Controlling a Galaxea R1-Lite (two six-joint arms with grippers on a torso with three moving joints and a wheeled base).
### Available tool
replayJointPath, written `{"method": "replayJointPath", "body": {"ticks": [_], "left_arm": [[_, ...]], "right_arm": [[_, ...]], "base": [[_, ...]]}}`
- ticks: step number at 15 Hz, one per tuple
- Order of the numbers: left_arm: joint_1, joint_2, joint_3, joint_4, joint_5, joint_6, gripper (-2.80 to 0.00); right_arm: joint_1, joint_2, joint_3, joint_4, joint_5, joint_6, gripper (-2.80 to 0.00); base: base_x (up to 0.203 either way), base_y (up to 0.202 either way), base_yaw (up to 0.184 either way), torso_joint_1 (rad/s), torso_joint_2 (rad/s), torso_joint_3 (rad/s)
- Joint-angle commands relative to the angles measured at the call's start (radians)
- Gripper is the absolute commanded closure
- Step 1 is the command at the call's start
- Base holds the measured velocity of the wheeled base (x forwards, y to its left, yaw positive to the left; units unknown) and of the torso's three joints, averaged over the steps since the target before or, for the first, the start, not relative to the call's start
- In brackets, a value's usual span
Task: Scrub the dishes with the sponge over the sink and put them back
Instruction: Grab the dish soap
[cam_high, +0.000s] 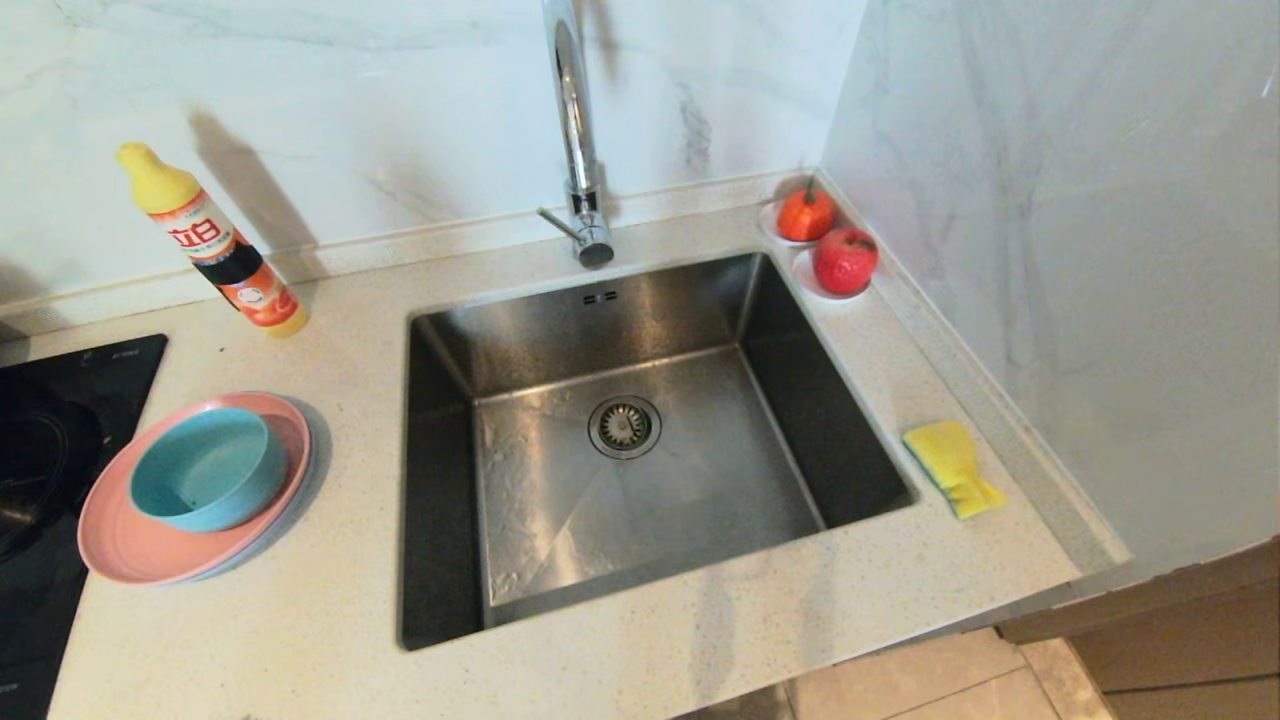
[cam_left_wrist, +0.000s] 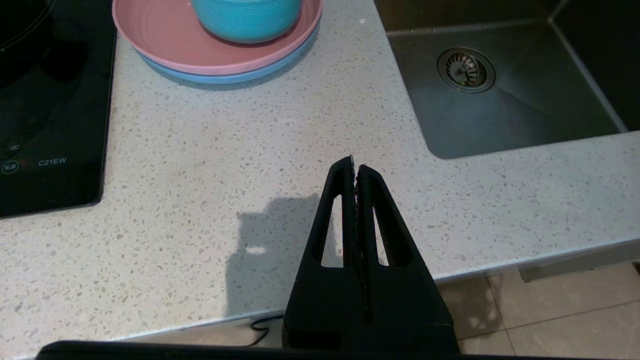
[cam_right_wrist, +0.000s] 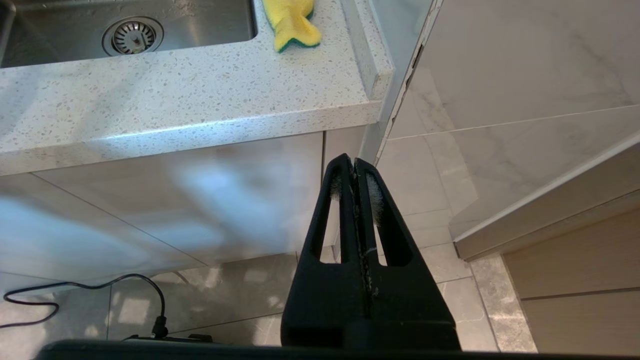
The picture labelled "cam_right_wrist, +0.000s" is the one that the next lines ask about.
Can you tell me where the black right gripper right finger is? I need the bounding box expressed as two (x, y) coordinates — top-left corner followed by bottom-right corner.
(354, 158), (461, 350)

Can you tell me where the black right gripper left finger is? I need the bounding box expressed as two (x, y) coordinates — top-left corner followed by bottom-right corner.
(281, 153), (372, 350)

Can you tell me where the yellow green sponge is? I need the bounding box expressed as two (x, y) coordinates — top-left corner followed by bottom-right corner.
(261, 0), (322, 54)

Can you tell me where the stainless steel sink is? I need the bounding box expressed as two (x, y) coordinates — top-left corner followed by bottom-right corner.
(0, 0), (259, 69)

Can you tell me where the metal sink drain strainer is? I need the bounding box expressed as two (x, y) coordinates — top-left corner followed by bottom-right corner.
(101, 16), (165, 57)

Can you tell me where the white cabinet door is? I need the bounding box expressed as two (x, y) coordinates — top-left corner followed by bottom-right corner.
(31, 132), (325, 266)
(0, 172), (209, 297)

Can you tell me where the narrow white cabinet panel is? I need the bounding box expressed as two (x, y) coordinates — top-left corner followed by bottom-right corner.
(323, 126), (369, 251)

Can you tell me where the brown wooden cabinet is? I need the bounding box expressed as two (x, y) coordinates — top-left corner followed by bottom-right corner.
(501, 209), (640, 358)

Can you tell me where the thin black floor cable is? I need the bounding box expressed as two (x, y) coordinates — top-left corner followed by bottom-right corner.
(0, 273), (169, 341)

